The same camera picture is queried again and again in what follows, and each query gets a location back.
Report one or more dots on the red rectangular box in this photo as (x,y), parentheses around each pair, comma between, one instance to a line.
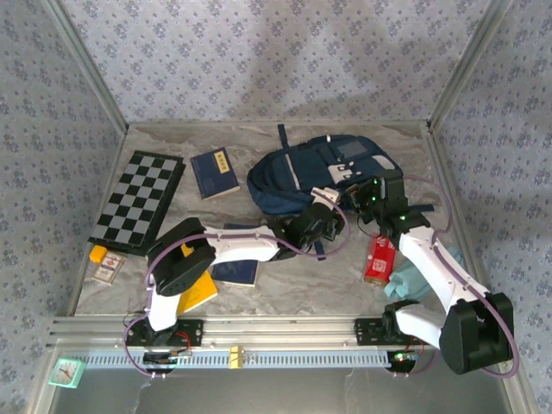
(379,263)

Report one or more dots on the navy blue backpack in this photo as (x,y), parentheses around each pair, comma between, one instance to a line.
(302,172)

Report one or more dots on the teal cloth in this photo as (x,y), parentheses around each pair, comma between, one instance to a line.
(405,280)

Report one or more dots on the blue book with yellow label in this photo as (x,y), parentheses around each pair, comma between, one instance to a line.
(235,274)
(213,177)

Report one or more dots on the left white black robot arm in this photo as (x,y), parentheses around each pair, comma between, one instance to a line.
(241,250)

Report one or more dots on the brass connector block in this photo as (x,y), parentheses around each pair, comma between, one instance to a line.
(236,358)

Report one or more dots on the black grey folding chessboard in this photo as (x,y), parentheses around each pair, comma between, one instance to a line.
(138,198)

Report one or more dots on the playing card box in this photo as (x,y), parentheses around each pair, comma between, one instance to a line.
(108,269)

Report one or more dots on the small orange block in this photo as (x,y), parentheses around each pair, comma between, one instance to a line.
(98,253)

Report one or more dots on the mint green alarm clock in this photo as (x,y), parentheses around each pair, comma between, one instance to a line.
(66,373)

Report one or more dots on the aluminium side rail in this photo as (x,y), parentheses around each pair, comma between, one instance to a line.
(459,224)

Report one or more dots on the aluminium mounting rail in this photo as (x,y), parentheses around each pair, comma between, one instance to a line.
(276,332)

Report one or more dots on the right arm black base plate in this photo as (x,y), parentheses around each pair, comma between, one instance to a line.
(366,332)

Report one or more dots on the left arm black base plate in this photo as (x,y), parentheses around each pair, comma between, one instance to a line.
(194,332)

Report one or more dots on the aluminium frame post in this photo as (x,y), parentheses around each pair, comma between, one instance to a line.
(468,64)
(88,67)

